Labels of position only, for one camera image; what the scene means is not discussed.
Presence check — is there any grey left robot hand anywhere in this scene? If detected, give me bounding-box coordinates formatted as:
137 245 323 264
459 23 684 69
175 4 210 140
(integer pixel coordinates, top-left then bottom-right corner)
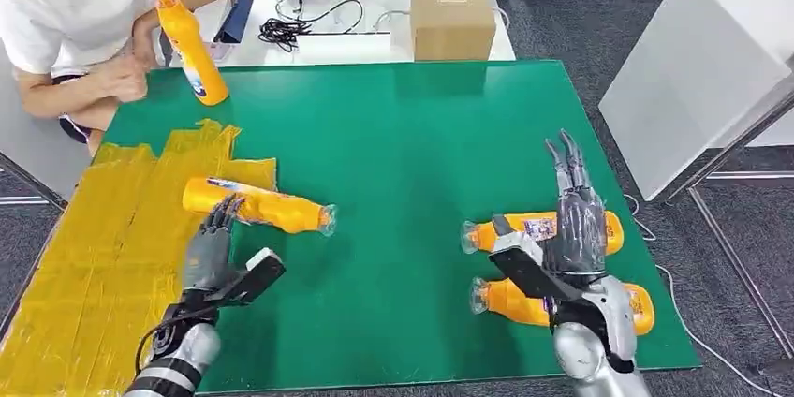
182 193 247 296

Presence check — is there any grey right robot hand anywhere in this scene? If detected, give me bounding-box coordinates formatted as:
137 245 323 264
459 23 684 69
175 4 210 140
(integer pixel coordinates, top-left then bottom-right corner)
492 128 610 282

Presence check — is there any person's left hand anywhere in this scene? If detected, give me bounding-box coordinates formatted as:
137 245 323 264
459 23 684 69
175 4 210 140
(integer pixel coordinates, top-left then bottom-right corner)
131 7 164 71

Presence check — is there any person's right hand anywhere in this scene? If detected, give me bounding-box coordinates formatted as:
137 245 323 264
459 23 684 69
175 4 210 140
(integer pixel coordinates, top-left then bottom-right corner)
93 51 151 105

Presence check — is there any orange drink bottle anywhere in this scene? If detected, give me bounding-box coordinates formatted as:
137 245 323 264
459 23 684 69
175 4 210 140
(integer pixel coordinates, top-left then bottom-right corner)
151 0 230 108
468 276 656 338
460 210 625 257
181 177 339 239

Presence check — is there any person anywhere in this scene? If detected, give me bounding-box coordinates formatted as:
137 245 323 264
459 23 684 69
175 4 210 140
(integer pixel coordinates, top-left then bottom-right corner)
0 0 232 158

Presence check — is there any tablet in blue case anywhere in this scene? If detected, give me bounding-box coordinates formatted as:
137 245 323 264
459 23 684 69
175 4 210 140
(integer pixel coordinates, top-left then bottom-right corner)
213 0 257 46

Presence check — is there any grey side panel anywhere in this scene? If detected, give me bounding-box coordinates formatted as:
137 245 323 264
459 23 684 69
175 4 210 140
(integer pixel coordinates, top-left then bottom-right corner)
0 46 93 211

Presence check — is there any yellow sheet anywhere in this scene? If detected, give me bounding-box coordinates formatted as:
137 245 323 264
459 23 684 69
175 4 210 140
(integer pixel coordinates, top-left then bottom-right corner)
0 119 278 397

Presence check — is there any large white board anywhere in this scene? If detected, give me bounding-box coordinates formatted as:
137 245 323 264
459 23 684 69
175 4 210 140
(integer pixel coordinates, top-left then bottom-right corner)
597 0 794 202

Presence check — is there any green mat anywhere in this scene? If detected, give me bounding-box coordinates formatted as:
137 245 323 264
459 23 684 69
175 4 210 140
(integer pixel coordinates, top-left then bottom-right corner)
93 59 703 395

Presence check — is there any cardboard box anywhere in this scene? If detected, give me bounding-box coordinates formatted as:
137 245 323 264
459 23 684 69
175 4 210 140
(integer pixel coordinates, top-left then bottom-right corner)
409 0 498 63

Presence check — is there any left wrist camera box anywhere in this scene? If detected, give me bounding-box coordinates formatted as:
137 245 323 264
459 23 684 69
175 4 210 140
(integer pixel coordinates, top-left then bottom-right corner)
207 246 288 308

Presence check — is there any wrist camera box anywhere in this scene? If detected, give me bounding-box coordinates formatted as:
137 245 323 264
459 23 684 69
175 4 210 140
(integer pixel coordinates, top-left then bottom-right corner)
207 246 288 308
488 233 585 303

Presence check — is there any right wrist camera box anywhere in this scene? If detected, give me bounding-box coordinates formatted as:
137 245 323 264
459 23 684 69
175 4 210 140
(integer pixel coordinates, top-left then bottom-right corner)
488 233 585 303

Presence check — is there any black cable bundle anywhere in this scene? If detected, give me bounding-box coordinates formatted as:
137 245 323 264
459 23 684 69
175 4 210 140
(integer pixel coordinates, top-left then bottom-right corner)
257 0 366 53

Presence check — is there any white floor cable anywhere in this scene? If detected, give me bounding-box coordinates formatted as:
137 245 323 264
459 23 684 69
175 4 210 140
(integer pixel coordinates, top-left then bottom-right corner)
623 192 778 397

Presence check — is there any metal frame leg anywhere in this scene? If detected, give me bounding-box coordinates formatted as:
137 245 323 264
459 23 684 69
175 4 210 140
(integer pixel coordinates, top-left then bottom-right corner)
662 88 794 360

